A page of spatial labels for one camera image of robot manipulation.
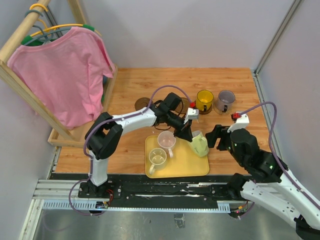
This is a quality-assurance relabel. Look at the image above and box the white cup green handle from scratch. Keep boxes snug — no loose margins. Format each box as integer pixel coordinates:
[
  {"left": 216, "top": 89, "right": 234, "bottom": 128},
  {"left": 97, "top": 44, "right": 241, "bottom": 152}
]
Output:
[{"left": 188, "top": 130, "right": 209, "bottom": 157}]

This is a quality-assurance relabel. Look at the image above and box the large brown wooden coaster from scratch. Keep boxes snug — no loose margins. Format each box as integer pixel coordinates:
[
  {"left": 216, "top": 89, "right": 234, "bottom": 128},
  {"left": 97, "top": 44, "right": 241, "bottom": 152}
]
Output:
[{"left": 134, "top": 97, "right": 150, "bottom": 111}]

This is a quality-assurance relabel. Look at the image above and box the green garment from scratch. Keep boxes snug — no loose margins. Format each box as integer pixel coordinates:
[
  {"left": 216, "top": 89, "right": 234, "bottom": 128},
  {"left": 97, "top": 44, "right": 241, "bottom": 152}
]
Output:
[{"left": 20, "top": 23, "right": 102, "bottom": 46}]

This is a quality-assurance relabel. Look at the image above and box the pink cup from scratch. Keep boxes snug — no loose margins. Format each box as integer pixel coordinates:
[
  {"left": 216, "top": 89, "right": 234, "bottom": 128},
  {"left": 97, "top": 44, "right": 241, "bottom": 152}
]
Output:
[{"left": 157, "top": 131, "right": 177, "bottom": 158}]

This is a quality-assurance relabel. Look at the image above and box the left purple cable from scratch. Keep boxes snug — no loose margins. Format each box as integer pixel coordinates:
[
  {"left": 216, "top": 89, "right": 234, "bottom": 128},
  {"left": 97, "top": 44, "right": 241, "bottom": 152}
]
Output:
[{"left": 68, "top": 85, "right": 193, "bottom": 217}]

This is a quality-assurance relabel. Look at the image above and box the wooden clothes rack frame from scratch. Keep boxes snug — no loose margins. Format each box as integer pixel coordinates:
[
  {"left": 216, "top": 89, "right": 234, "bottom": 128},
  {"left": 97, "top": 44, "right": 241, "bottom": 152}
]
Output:
[{"left": 0, "top": 0, "right": 119, "bottom": 147}]

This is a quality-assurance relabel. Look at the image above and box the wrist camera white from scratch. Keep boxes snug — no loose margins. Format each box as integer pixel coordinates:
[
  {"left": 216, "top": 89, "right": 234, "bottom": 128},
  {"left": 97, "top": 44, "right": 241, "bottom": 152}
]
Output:
[
  {"left": 227, "top": 112, "right": 250, "bottom": 133},
  {"left": 184, "top": 107, "right": 199, "bottom": 124}
]

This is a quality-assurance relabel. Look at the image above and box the woven rattan coaster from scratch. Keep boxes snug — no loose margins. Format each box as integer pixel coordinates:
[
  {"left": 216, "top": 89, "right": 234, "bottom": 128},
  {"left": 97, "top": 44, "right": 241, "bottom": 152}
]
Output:
[{"left": 213, "top": 104, "right": 232, "bottom": 115}]

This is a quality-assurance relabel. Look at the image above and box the purple translucent cup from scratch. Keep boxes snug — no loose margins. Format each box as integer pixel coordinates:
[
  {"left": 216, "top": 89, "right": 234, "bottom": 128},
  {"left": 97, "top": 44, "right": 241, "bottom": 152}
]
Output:
[{"left": 215, "top": 90, "right": 236, "bottom": 108}]

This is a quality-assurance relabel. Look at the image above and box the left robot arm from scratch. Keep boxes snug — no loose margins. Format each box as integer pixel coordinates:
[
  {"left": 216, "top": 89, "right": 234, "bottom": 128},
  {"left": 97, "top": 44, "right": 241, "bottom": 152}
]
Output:
[{"left": 83, "top": 92, "right": 199, "bottom": 198}]

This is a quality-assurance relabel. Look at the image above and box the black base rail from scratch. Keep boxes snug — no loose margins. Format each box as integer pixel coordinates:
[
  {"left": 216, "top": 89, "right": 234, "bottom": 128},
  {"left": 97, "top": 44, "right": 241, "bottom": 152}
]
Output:
[{"left": 45, "top": 173, "right": 247, "bottom": 210}]

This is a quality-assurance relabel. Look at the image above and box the yellow hanger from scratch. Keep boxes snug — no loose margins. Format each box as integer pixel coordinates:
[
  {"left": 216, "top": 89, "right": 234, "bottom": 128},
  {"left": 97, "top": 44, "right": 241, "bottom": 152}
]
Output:
[{"left": 31, "top": 0, "right": 102, "bottom": 37}]

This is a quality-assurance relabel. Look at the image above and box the yellow translucent cup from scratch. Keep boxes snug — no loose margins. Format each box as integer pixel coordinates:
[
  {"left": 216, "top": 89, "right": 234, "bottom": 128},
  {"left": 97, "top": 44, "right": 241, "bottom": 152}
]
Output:
[{"left": 195, "top": 90, "right": 214, "bottom": 111}]

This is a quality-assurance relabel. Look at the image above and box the grey cable duct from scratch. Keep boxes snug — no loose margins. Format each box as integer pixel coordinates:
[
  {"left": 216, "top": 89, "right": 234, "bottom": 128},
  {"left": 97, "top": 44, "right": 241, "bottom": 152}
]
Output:
[{"left": 42, "top": 201, "right": 231, "bottom": 213}]

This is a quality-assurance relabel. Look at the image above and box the pink t-shirt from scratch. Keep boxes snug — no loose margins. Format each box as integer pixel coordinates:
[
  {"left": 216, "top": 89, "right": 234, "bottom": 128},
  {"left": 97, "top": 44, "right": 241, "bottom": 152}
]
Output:
[{"left": 7, "top": 27, "right": 115, "bottom": 130}]

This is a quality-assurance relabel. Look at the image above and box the cream cup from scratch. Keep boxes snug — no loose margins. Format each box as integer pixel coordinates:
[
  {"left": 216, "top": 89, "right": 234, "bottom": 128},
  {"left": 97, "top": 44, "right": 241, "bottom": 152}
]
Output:
[{"left": 148, "top": 148, "right": 167, "bottom": 175}]

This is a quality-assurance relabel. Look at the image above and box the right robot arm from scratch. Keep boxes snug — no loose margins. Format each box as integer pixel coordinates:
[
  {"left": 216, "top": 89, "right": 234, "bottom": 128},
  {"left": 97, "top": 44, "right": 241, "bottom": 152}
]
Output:
[{"left": 205, "top": 124, "right": 320, "bottom": 240}]

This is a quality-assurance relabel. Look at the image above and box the yellow plastic tray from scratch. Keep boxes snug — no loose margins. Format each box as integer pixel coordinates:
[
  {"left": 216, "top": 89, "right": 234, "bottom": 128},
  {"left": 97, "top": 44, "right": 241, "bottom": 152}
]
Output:
[{"left": 144, "top": 135, "right": 210, "bottom": 179}]

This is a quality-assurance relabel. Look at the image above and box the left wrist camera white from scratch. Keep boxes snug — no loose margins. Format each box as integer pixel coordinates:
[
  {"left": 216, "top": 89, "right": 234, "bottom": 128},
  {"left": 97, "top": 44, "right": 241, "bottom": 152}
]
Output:
[{"left": 184, "top": 107, "right": 199, "bottom": 124}]

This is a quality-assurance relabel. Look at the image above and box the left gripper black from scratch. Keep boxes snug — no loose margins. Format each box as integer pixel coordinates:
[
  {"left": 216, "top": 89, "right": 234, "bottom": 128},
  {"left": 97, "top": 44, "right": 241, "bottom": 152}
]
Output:
[{"left": 165, "top": 111, "right": 193, "bottom": 143}]

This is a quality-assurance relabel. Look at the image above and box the aluminium frame post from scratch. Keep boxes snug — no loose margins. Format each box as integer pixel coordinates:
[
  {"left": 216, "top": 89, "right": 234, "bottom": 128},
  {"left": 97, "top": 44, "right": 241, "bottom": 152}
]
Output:
[{"left": 253, "top": 0, "right": 305, "bottom": 75}]

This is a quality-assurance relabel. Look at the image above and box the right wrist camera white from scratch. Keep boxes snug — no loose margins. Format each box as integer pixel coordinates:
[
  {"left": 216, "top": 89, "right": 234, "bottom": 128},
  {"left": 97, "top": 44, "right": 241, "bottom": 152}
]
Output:
[{"left": 227, "top": 112, "right": 250, "bottom": 133}]

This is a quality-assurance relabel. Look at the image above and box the grey hanger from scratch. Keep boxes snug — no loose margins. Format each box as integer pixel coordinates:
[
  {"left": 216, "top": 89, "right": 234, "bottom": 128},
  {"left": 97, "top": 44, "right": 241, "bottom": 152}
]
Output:
[{"left": 20, "top": 9, "right": 71, "bottom": 46}]

